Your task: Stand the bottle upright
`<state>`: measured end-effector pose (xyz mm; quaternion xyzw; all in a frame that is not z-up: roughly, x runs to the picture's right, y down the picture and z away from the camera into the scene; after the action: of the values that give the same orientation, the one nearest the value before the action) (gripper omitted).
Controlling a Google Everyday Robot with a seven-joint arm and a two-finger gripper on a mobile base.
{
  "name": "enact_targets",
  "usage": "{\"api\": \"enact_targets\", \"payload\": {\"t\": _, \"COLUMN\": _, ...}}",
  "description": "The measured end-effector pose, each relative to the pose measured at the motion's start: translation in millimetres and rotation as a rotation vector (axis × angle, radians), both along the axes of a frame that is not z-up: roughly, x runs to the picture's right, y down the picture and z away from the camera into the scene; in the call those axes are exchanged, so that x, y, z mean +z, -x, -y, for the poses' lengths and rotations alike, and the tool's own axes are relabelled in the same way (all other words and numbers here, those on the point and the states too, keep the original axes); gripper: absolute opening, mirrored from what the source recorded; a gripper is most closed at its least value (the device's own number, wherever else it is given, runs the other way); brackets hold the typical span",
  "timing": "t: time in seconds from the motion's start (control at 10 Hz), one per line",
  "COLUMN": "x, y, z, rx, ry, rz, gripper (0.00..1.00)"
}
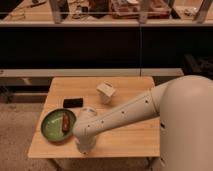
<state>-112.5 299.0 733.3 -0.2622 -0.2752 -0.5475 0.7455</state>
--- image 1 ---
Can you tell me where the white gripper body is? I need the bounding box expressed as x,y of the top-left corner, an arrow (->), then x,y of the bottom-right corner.
75,137 -> 96,154

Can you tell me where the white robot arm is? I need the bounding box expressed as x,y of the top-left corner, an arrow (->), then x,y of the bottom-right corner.
73,75 -> 213,171

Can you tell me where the red sausage on plate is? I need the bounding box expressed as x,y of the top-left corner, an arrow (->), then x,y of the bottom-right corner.
62,115 -> 69,132

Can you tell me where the green round plate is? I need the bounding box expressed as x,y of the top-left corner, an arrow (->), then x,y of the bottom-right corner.
41,108 -> 76,143

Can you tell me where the black rectangular phone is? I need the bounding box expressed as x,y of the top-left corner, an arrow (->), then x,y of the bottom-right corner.
63,98 -> 83,108

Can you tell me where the wooden table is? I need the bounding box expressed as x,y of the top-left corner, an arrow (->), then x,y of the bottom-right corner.
28,77 -> 160,159

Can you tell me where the long background workbench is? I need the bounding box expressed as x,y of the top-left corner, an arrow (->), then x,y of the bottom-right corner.
0,0 -> 213,78

